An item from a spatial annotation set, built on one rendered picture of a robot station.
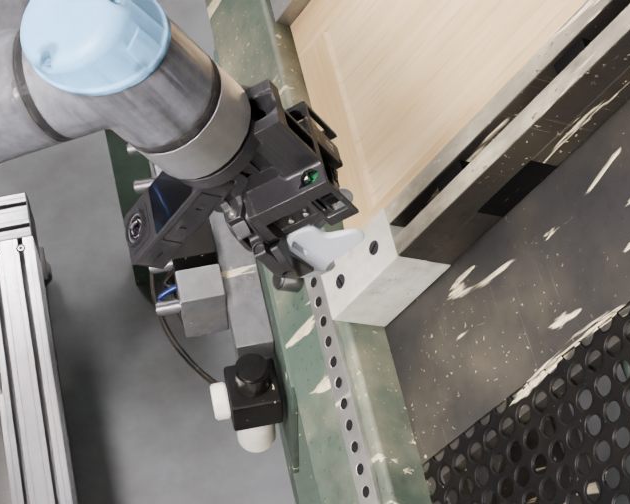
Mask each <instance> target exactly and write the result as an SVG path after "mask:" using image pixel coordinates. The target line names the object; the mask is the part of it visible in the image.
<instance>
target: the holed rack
mask: <svg viewBox="0 0 630 504"><path fill-rule="evenodd" d="M304 279H305V283H306V287H307V291H308V295H309V299H310V303H311V308H312V312H313V316H314V320H315V324H316V328H317V332H318V336H319V340H320V344H321V348H322V352H323V356H324V360H325V365H326V369H327V373H328V377H329V381H330V385H331V389H332V393H333V397H334V401H335V405H336V409H337V413H338V418H339V422H340V426H341V430H342V434H343V438H344V442H345V446H346V450H347V454H348V458H349V462H350V466H351V470H352V475H353V479H354V483H355V487H356V491H357V495H358V499H359V503H360V504H383V502H382V498H381V495H380V491H379V487H378V483H377V479H376V475H375V471H374V467H373V463H372V459H371V455H370V451H369V447H368V443H367V440H366V436H365V432H364V428H363V424H362V420H361V416H360V412H359V408H358V404H357V400H356V396H355V392H354V388H353V385H352V381H351V377H350V373H349V369H348V365H347V361H346V357H345V353H344V349H343V345H342V341H341V337H340V333H339V330H338V326H337V322H336V320H333V319H332V316H331V312H330V308H329V304H328V300H327V296H326V292H325V288H324V284H323V280H322V276H321V275H320V276H315V277H307V278H304Z"/></svg>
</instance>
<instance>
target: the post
mask: <svg viewBox="0 0 630 504"><path fill-rule="evenodd" d="M104 131H105V135H106V140H107V145H108V150H109V155H110V160H111V165H112V170H113V175H114V180H115V185H116V189H117V194H118V199H119V204H120V209H121V214H122V219H123V224H124V229H125V221H124V218H125V216H126V215H127V213H128V212H129V211H130V210H131V208H132V207H133V206H134V205H135V203H136V202H137V201H138V200H139V199H140V197H141V196H142V195H143V194H144V193H140V194H137V192H136V193H135V189H134V184H133V182H135V181H134V180H140V179H146V178H151V177H152V175H151V169H150V163H149V159H147V158H146V157H145V156H144V155H142V154H138V155H133V156H130V154H129V155H128V151H127V145H126V144H128V142H126V141H125V140H124V139H123V138H121V137H120V136H119V135H118V134H116V133H115V132H114V131H113V130H110V129H105V130H104ZM132 268H133V273H134V278H135V283H136V285H137V286H141V285H146V284H150V273H149V267H146V266H140V265H133V264H132ZM167 274H168V272H161V273H156V283H157V282H162V281H163V279H164V278H165V276H166V275H167Z"/></svg>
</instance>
